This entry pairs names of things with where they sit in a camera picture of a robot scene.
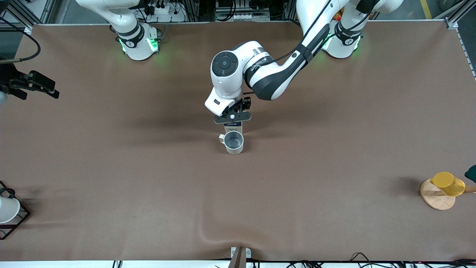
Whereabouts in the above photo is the blue white milk carton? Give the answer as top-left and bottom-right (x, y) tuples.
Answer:
(223, 122), (244, 135)

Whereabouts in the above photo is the white cup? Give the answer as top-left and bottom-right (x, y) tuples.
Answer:
(0, 196), (20, 224)

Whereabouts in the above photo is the yellow plastic cup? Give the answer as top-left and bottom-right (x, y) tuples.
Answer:
(430, 172), (466, 197)

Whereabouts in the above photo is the white power strip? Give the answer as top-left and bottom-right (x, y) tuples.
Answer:
(147, 0), (186, 23)

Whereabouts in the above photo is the round wooden mug stand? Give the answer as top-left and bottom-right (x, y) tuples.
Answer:
(421, 179), (476, 211)

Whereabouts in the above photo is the grey cup with handle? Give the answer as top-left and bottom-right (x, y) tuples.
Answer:
(219, 131), (244, 155)

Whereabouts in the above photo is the black looped cable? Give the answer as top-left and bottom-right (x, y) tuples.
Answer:
(0, 17), (41, 64)

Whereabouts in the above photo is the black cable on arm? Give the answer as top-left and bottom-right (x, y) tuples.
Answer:
(245, 0), (369, 71)

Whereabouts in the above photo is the black wire rack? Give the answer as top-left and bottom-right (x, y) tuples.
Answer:
(0, 181), (31, 240)

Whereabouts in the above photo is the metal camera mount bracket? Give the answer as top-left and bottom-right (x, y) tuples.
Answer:
(228, 246), (252, 268)

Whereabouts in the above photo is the thin black floor cable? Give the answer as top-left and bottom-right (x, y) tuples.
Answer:
(350, 252), (376, 268)

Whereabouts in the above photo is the aluminium frame profile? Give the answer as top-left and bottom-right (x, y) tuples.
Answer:
(445, 0), (476, 29)

